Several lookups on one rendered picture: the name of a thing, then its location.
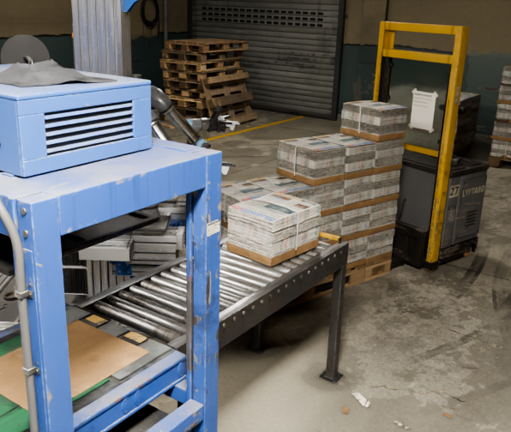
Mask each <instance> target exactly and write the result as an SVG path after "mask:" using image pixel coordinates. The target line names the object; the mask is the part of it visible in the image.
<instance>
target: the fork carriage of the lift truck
mask: <svg viewBox="0 0 511 432"><path fill-rule="evenodd" d="M394 222H396V223H395V228H393V229H394V236H393V249H392V251H393V252H392V256H393V255H397V256H399V257H401V258H404V259H405V260H404V261H405V262H407V263H410V264H412V265H414V266H416V267H419V266H422V265H423V258H424V245H425V238H426V230H424V229H422V228H419V227H416V226H414V225H410V224H407V223H405V222H403V221H400V220H397V219H396V220H395V221H394Z"/></svg>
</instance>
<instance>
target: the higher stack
mask: <svg viewBox="0 0 511 432"><path fill-rule="evenodd" d="M343 104H344V105H343V109H342V115H341V116H342V119H341V120H342V121H341V127H342V128H346V129H353V130H356V131H358V133H359V131H361V132H364V133H368V134H372V135H390V134H396V133H402V132H405V130H406V115H407V109H408V108H407V107H405V106H402V105H392V104H389V103H382V102H378V101H373V100H363V101H353V102H346V103H343ZM343 135H346V134H343ZM350 136H353V135H350ZM353 137H356V136H353ZM357 138H360V137H357ZM360 139H364V138H360ZM364 140H367V141H372V140H368V139H364ZM373 142H376V151H375V153H376V154H375V160H376V161H375V163H374V165H375V167H374V168H379V167H383V166H389V165H397V164H401V162H402V158H403V157H402V154H403V152H404V151H403V150H404V140H403V139H395V140H389V141H379V142H378V141H373ZM372 175H373V179H374V180H373V183H372V189H373V191H372V192H373V195H372V198H371V199H376V198H380V197H384V196H388V195H395V194H398V193H399V188H400V187H399V186H400V185H399V183H400V170H395V171H387V172H383V173H378V174H372ZM370 206H371V209H370V210H371V211H370V223H369V227H370V228H369V229H373V228H376V227H380V226H384V225H389V224H392V223H395V222H394V221H395V220H396V214H397V213H396V212H397V200H392V201H385V202H382V203H378V204H375V205H370ZM393 236H394V229H393V228H392V229H389V230H385V231H380V232H377V233H374V234H370V235H368V236H367V238H368V239H367V240H368V241H367V243H368V244H367V245H368V246H367V253H366V256H365V257H366V258H367V259H368V258H370V257H373V256H376V255H381V254H384V253H387V252H390V251H392V249H393ZM391 258H392V257H391V256H389V257H387V258H384V259H380V260H378V261H373V262H371V263H368V264H364V265H365V273H364V282H365V281H368V280H371V279H375V278H378V277H381V276H383V275H386V274H389V273H390V266H391Z"/></svg>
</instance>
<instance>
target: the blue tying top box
mask: <svg viewBox="0 0 511 432"><path fill-rule="evenodd" d="M11 65H12V64H0V73H1V72H2V71H4V70H6V69H7V68H9V67H10V66H11ZM77 71H78V70H77ZM78 72H79V73H81V74H83V75H86V76H93V77H101V78H108V79H113V80H117V81H113V82H84V81H66V82H63V83H59V84H55V85H48V86H33V87H16V86H11V85H5V84H0V144H1V146H0V171H5V172H8V173H11V174H14V175H17V176H20V177H30V176H33V175H37V174H41V173H45V172H48V171H55V170H59V169H63V168H67V167H71V166H74V165H81V164H85V163H88V162H93V161H96V160H100V159H107V158H110V157H114V156H118V155H122V154H126V153H133V152H136V151H140V150H143V149H148V148H151V147H152V126H151V86H150V85H151V81H150V80H143V79H136V78H130V77H123V76H117V75H105V74H98V73H91V72H85V71H78Z"/></svg>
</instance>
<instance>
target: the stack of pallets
mask: <svg viewBox="0 0 511 432"><path fill-rule="evenodd" d="M233 43H234V44H239V48H237V49H232V48H233ZM176 44H177V45H181V47H176ZM216 45H219V47H216ZM248 49H249V41H237V40H234V39H233V40H231V39H175V40H166V41H165V50H162V51H161V52H162V58H163V59H160V60H159V61H160V68H161V69H162V71H163V75H162V77H163V80H164V85H163V86H165V94H166V95H167V97H168V98H169V99H170V100H172V99H176V100H173V101H171V102H172V103H173V106H174V107H175V108H176V109H177V110H178V112H179V113H180V114H181V115H182V116H183V117H184V118H185V119H191V118H209V116H208V113H207V112H208V109H207V106H206V102H205V100H206V97H204V90H203V88H202V86H201V79H205V78H207V77H213V76H219V75H229V74H227V70H232V69H234V74H236V73H243V67H239V59H240V58H243V50H248ZM227 52H234V57H227ZM172 53H175V54H178V56H175V57H173V56H172ZM209 53H213V54H216V55H215V56H209V55H210V54H209ZM224 61H231V65H230V66H228V65H227V66H226V65H224ZM170 63H176V64H177V65H171V66H170ZM172 72H175V73H178V74H176V75H173V74H172ZM213 72H216V73H213ZM174 81H179V82H177V83H173V82H174ZM175 90H179V92H175Z"/></svg>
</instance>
